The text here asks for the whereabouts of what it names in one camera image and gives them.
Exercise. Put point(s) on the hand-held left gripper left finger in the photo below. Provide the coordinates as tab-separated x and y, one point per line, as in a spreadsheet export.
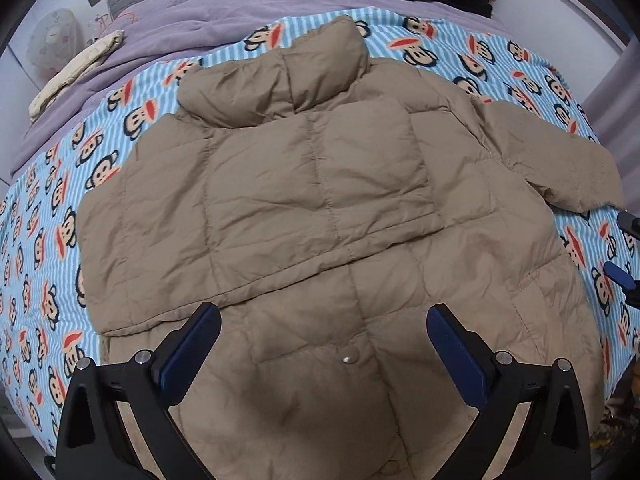
192	352

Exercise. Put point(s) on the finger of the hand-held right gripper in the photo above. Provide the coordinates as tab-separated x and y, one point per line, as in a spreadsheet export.
622	277
631	222

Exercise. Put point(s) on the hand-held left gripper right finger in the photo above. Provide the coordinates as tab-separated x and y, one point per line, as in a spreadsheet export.
457	355

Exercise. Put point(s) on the tan puffer jacket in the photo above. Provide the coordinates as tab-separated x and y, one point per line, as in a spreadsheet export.
320	185

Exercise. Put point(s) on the striped monkey print blanket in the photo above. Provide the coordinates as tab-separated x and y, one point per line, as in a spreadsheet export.
30	280

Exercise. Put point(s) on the cream folded cloth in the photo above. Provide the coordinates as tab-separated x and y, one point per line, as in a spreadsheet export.
75	70

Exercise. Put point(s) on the purple duvet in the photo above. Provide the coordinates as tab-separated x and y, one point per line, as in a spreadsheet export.
200	10

